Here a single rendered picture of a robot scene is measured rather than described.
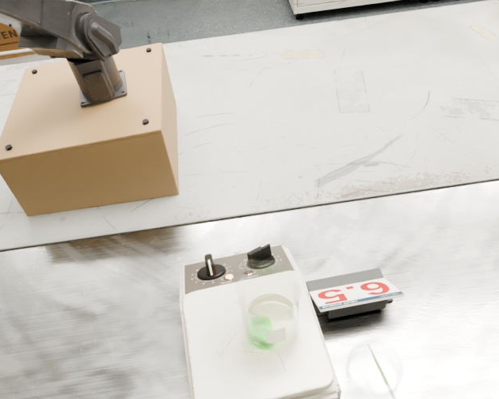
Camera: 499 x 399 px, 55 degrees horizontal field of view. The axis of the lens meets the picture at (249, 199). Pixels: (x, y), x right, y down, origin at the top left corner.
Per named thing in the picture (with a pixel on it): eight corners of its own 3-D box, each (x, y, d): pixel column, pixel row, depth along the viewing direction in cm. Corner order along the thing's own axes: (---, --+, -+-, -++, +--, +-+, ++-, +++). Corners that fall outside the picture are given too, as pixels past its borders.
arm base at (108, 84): (80, 82, 69) (62, 44, 65) (124, 71, 70) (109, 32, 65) (80, 110, 65) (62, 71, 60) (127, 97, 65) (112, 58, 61)
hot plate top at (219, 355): (182, 298, 48) (180, 293, 47) (299, 272, 49) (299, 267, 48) (197, 421, 40) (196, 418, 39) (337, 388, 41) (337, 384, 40)
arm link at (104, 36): (73, 39, 66) (53, -6, 62) (129, 42, 63) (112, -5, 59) (46, 66, 62) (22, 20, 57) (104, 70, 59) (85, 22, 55)
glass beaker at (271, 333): (314, 334, 44) (316, 286, 38) (268, 371, 42) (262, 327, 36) (271, 290, 47) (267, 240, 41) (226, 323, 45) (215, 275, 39)
